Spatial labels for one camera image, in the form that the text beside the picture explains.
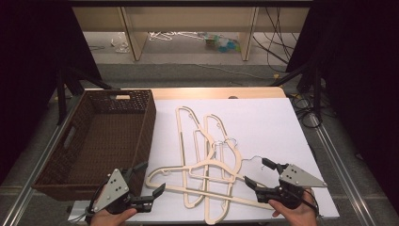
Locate black curtain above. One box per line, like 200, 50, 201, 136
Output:
0, 0, 103, 186
285, 0, 399, 216

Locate thin white cable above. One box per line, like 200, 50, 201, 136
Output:
197, 63, 275, 81

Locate person's right hand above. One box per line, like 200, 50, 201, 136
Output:
268, 187, 318, 226

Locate light wooden desk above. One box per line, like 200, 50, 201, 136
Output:
72, 6, 311, 62

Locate coiled black cables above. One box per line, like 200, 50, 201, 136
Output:
287, 92, 325, 129

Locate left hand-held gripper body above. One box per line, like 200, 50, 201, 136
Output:
89, 168, 155, 218

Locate clear plastic wrap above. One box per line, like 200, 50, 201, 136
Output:
110, 32, 131, 55

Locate bundle of black cables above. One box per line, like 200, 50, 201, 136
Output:
251, 7, 303, 66

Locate person's left hand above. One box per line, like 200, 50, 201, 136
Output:
88, 207, 138, 226

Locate aluminium rail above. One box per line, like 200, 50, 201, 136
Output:
0, 93, 87, 226
309, 112, 377, 226

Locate white paper sheet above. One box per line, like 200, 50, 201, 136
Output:
69, 97, 341, 222

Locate brown wicker basket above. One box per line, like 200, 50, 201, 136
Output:
31, 89, 157, 202

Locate pile of white hangers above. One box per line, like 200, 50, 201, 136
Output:
148, 30, 205, 42

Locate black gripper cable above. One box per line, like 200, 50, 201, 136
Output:
84, 182, 109, 224
299, 187, 321, 218

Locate colourful plastic bag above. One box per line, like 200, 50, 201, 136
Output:
204, 33, 242, 54

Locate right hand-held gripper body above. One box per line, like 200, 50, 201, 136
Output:
255, 163, 328, 210

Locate black metal stand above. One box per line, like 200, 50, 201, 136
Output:
56, 66, 112, 126
268, 61, 325, 121

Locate cream plastic hanger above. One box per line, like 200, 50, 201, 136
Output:
202, 114, 244, 225
174, 105, 227, 210
145, 154, 276, 211

